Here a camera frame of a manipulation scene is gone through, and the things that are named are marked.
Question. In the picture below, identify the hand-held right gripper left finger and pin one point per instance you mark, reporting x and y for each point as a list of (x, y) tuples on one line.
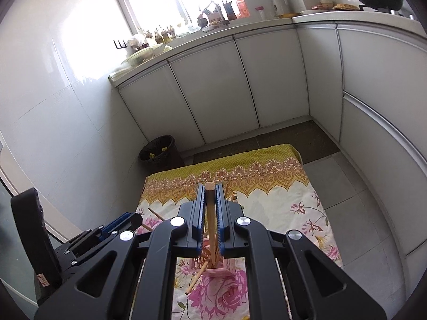
[(200, 220)]

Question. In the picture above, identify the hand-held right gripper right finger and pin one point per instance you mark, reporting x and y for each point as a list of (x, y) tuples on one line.
[(220, 220)]

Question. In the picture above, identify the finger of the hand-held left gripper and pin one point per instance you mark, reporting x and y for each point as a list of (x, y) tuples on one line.
[(116, 225)]

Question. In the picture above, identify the thick wooden stick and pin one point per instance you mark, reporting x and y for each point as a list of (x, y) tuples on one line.
[(210, 213)]

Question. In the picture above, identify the wooden chopstick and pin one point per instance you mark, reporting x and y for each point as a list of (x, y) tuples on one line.
[(156, 215), (196, 276), (235, 196)]

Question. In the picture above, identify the pink plastic utensil basket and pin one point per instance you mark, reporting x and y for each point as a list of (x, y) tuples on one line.
[(220, 271)]

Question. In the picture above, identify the floral printed cloth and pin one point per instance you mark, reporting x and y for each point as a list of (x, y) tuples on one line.
[(283, 206)]

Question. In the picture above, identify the black trash bin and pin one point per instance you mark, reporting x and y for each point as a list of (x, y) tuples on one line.
[(158, 155)]

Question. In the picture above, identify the dark floor mat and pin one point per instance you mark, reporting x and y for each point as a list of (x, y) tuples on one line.
[(283, 136)]

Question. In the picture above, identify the white kitchen cabinets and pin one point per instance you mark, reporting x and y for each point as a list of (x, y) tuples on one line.
[(267, 73)]

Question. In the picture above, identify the glass bowl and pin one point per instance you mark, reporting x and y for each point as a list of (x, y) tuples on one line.
[(140, 55)]

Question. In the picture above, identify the black pronged rack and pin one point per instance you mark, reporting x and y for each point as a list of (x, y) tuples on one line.
[(120, 44)]

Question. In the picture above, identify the white countertop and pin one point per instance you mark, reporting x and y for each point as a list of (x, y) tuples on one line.
[(233, 28)]

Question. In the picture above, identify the dark round jar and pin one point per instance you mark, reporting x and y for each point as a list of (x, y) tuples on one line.
[(203, 20)]

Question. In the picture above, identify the pink lid bottle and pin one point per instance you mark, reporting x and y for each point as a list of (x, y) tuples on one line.
[(260, 13)]

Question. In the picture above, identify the orange packet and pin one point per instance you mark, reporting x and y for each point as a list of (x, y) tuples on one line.
[(242, 6)]

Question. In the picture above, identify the window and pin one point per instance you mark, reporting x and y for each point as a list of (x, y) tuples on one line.
[(166, 0)]

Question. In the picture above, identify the white kettle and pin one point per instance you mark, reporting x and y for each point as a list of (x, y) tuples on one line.
[(279, 5)]

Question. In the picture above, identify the plate of flatbread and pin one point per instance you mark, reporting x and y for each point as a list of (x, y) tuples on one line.
[(345, 6)]

